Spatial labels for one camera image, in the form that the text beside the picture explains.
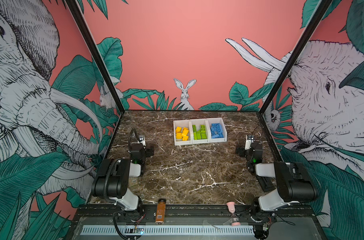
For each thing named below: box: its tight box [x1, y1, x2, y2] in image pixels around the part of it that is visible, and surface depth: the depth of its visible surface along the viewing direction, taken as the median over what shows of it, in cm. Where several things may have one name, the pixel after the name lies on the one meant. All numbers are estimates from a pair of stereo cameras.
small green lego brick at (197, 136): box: [193, 132, 202, 140], surface depth 106 cm
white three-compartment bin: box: [173, 117, 228, 146], surface depth 105 cm
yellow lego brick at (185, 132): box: [182, 128, 189, 136], surface depth 103 cm
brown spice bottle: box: [155, 198, 166, 225], surface depth 74 cm
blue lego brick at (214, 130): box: [210, 124, 219, 139], surface depth 107 cm
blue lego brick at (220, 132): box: [217, 127, 225, 138], surface depth 106 cm
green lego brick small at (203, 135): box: [200, 130, 207, 139], surface depth 106 cm
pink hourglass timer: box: [226, 201, 241, 226], surface depth 76 cm
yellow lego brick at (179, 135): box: [176, 132, 183, 140], surface depth 103 cm
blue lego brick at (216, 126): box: [210, 123, 222, 131], surface depth 108 cm
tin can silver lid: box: [128, 176, 139, 190], surface depth 81 cm
